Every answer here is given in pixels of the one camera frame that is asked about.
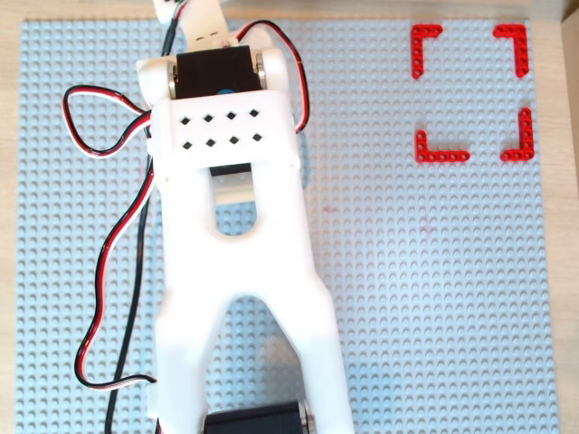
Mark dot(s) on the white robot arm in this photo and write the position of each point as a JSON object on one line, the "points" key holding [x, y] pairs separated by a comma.
{"points": [[235, 271]]}

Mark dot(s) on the grey studded Lego baseplate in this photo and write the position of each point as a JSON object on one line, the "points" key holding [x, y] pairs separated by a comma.
{"points": [[434, 271]]}

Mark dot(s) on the red L-shaped Lego beam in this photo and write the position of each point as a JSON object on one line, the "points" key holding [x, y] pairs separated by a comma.
{"points": [[418, 50], [441, 156], [522, 50], [525, 135]]}

